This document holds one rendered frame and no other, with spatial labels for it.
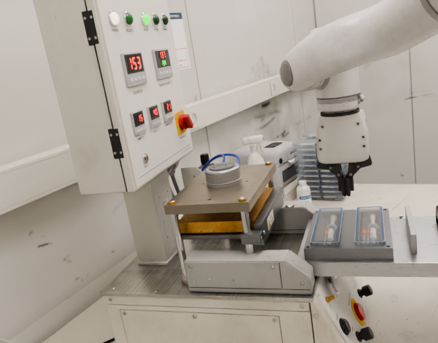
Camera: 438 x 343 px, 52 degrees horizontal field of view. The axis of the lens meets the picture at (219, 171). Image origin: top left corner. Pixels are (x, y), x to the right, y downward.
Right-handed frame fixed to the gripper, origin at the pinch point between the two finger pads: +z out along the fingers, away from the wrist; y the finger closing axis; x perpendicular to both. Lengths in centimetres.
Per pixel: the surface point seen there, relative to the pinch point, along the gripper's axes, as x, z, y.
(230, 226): 10.7, 4.2, 22.5
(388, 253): 9.7, 10.5, -7.5
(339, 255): 9.9, 10.9, 1.5
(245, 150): -92, 13, 49
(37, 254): 7, 13, 78
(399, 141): -236, 48, -16
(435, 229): -4.2, 11.8, -16.7
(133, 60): 9, -31, 38
